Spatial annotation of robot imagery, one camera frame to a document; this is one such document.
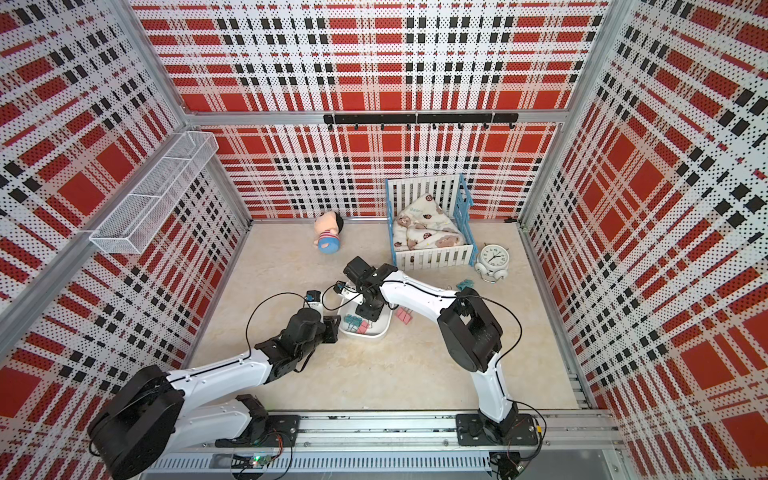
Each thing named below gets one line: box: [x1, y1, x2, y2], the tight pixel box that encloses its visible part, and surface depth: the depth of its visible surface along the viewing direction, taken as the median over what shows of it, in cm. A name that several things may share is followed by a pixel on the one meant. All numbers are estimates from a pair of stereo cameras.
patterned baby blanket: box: [394, 194, 466, 252], surface depth 114 cm
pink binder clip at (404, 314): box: [396, 306, 413, 325], surface depth 95 cm
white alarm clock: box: [475, 242, 510, 283], surface depth 106 cm
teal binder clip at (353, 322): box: [344, 314, 363, 332], surface depth 92 cm
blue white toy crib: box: [385, 174, 478, 270], surface depth 113 cm
